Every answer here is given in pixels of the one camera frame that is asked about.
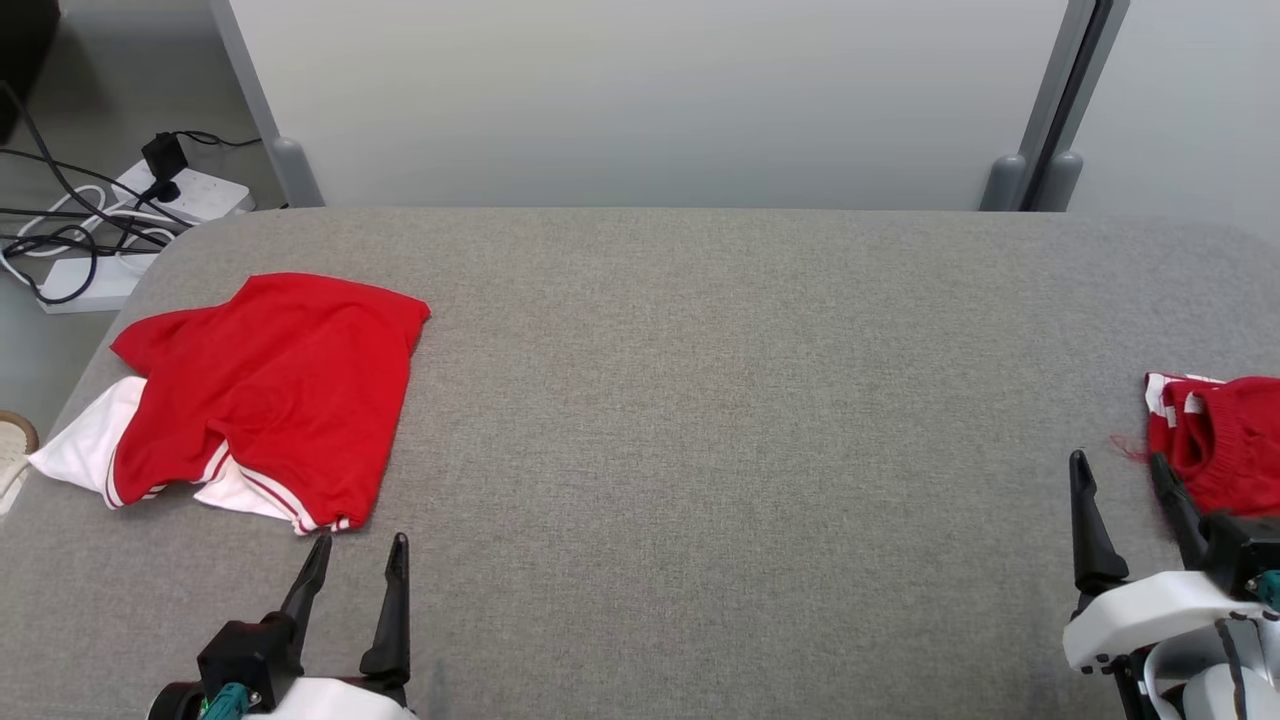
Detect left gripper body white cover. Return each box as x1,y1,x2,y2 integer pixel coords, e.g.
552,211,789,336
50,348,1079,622
245,676,417,720

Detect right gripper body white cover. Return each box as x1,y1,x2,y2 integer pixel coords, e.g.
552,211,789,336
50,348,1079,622
1062,570,1280,720

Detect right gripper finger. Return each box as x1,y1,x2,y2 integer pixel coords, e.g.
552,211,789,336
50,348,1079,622
1068,450,1130,601
1149,453,1214,574

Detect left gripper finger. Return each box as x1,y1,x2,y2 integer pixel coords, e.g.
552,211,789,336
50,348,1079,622
280,535,333,658
360,533,412,689

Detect red shorts with white stripes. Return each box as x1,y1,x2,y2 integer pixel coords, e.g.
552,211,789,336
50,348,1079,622
1110,372,1280,519

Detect red jersey with white sleeves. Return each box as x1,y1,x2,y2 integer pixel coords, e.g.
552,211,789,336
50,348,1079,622
28,272,432,537

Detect beige shoe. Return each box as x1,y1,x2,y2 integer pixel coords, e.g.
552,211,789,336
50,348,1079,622
0,410,40,517

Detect grey fabric sofa cushion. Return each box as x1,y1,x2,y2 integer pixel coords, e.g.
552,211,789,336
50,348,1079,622
0,205,1280,720

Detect plain white power strip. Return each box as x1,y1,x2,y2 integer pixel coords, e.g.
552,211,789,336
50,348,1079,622
38,253,161,315

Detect white power strip with adapter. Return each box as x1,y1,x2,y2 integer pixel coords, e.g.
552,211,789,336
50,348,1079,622
110,163,253,225

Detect narrow white partition panel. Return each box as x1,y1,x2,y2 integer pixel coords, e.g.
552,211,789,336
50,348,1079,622
1065,0,1280,246

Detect black power adapter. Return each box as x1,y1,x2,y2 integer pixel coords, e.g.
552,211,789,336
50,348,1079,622
141,131,190,183

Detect wide white partition panel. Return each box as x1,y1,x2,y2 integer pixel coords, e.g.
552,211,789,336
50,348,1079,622
225,0,1073,211

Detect black furniture piece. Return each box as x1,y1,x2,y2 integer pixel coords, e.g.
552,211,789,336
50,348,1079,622
0,0,62,143

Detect dark grey partition post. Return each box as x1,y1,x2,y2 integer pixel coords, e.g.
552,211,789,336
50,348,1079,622
1030,0,1132,212

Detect light grey partition post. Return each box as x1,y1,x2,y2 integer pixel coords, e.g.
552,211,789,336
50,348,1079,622
980,0,1101,212

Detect grey partition post with foot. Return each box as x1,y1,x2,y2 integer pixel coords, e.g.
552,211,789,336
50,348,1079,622
208,0,327,209

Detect white power cable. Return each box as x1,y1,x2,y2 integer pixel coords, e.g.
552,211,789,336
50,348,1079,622
0,183,171,291

